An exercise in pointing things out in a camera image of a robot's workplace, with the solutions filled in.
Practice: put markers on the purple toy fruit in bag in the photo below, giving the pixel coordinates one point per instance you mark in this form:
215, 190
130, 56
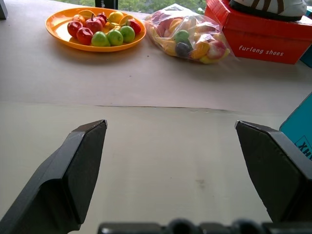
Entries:
182, 49

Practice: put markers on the green toy apple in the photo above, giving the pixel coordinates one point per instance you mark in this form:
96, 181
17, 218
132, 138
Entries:
127, 33
115, 37
99, 39

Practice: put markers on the toy orange slice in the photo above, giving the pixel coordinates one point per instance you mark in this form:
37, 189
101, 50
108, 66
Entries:
85, 13
125, 19

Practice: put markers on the green toy fruit in bag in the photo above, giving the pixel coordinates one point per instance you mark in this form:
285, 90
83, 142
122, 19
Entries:
181, 36

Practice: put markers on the teal cardboard box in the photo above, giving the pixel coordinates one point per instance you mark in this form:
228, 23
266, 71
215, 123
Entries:
296, 131

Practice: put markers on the small red toy apple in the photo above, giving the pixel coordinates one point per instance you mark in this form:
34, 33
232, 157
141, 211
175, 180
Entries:
102, 16

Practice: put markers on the dark teal block corner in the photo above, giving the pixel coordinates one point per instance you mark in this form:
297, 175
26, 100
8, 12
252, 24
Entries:
306, 60

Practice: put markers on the white sneaker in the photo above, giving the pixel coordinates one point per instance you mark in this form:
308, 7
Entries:
268, 7

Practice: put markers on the orange toy peach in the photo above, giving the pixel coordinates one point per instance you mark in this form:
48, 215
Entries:
78, 19

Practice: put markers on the red toy apple with stem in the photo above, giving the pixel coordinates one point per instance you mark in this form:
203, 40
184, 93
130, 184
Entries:
93, 25

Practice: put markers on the grey post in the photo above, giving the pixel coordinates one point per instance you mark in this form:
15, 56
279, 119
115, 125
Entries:
3, 9

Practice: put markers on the orange plastic plate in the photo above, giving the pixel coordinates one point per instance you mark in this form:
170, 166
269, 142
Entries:
56, 26

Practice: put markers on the orange toy fruit in bag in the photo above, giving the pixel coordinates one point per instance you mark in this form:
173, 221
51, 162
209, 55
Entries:
199, 50

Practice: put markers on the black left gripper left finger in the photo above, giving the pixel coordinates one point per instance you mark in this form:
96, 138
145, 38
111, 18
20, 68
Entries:
48, 195

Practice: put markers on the red shoe box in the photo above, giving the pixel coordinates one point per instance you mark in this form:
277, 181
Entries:
260, 36

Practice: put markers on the pink toy peach in bag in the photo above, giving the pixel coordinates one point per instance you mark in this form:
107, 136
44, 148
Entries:
216, 49

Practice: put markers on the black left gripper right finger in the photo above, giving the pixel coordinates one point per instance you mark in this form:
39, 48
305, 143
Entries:
275, 175

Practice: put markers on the yellow toy lemon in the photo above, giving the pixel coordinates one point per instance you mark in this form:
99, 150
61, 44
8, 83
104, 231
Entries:
115, 17

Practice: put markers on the clear plastic bag of fruit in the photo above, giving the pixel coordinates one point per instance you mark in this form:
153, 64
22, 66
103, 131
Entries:
168, 29

